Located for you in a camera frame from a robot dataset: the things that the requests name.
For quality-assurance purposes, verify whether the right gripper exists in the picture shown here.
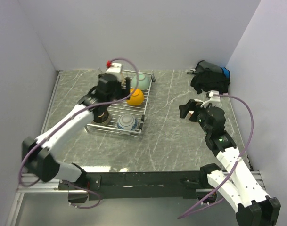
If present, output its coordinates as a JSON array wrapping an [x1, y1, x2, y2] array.
[[179, 99, 214, 135]]

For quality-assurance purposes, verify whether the yellow bowl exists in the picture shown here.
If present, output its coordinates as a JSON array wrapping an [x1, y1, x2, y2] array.
[[126, 88, 145, 106]]

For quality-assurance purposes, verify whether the white and blue floral bowl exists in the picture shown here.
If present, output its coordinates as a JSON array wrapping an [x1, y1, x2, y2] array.
[[116, 114, 138, 134]]

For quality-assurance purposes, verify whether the dark brown bowl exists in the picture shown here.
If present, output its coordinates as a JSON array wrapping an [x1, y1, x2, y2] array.
[[92, 110, 111, 126]]

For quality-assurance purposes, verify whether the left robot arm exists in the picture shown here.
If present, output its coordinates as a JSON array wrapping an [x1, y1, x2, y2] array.
[[22, 73, 131, 189]]

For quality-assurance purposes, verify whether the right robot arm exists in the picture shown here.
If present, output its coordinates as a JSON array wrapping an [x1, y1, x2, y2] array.
[[179, 99, 281, 226]]

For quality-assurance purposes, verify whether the pale green celadon bowl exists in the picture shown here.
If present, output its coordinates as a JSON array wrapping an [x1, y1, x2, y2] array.
[[131, 73, 150, 91]]

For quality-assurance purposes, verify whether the black cloth bundle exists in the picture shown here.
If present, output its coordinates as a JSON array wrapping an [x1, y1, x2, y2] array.
[[186, 60, 231, 94]]

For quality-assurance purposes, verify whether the black base bar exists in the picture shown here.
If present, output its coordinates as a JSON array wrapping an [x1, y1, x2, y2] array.
[[58, 170, 219, 204]]

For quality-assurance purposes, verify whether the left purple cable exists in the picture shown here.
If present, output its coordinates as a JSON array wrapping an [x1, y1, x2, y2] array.
[[17, 57, 139, 209]]

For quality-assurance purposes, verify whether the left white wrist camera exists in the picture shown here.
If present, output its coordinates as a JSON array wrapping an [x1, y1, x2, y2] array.
[[106, 61, 125, 83]]

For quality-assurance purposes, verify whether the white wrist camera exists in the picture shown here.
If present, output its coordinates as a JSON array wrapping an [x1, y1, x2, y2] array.
[[106, 61, 125, 83], [201, 90, 221, 107]]

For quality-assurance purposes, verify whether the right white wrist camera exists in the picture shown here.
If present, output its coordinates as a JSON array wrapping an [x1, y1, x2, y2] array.
[[201, 90, 221, 107]]

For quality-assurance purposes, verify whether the metal wire dish rack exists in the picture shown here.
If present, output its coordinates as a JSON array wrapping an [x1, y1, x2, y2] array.
[[85, 70, 156, 137]]

